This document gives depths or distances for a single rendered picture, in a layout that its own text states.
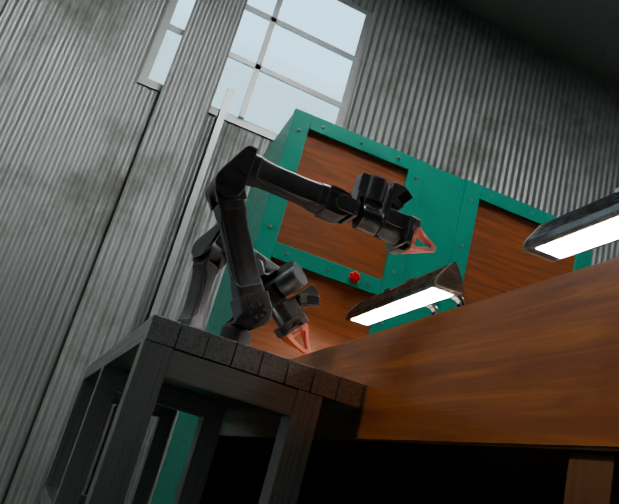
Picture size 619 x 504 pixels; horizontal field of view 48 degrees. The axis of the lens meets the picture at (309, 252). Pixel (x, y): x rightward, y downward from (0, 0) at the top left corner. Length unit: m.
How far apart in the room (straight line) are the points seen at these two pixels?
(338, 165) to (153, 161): 1.74
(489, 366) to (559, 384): 0.14
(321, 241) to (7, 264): 2.02
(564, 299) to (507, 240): 2.13
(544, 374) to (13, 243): 3.53
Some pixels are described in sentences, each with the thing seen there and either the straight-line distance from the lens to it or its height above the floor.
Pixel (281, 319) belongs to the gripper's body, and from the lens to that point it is 1.79.
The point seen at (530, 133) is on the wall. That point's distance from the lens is 5.58.
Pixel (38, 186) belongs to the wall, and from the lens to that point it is 4.14.
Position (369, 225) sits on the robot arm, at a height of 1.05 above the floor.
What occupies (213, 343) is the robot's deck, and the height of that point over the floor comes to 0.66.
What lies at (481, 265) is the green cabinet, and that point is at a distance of 2.81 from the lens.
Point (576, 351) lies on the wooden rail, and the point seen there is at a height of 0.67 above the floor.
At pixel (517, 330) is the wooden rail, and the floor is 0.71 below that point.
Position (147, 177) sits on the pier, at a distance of 4.12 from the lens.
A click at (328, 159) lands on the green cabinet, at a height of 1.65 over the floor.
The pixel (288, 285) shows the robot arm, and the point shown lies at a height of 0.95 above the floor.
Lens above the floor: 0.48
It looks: 19 degrees up
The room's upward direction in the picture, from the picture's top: 15 degrees clockwise
